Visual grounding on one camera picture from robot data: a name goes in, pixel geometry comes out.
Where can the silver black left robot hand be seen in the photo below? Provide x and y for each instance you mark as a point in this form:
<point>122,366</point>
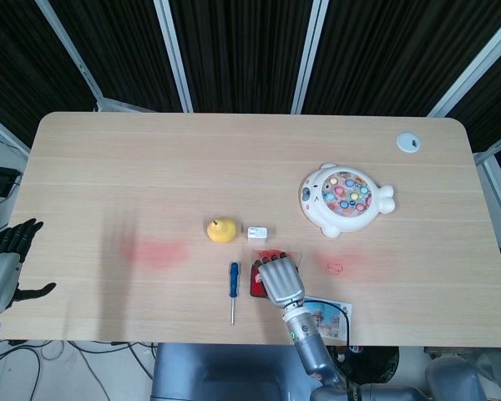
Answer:
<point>4,263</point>

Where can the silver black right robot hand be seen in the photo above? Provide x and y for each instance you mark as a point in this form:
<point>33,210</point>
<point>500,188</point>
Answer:
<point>279,282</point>

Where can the grey robot shoulder housing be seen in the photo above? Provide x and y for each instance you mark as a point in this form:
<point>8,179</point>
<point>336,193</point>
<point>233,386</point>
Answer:
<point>455,380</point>

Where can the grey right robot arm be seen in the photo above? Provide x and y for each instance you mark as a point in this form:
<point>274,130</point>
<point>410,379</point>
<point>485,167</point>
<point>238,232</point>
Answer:
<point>311,342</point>

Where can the red ink pad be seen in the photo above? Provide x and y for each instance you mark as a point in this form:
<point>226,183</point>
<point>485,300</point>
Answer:
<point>256,284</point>

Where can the white power adapter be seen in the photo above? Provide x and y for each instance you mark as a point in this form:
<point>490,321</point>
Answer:
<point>256,234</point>

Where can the palace photo postcard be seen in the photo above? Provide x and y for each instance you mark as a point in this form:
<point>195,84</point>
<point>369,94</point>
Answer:
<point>330,317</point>

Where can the yellow pear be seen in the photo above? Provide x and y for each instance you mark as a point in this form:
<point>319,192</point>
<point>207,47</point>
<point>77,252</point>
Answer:
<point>221,231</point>

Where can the white fish shaped fishing toy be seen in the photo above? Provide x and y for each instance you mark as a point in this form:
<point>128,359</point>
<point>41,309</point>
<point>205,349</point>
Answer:
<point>342,200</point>

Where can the grey blue robot torso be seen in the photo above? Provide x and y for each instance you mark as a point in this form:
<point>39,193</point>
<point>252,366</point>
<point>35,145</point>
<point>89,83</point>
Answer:
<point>229,372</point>

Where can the grey metal partition post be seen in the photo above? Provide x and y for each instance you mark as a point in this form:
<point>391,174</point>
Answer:
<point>175,54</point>
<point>73,58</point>
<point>309,54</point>
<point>476,67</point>
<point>4,131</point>
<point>499,184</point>

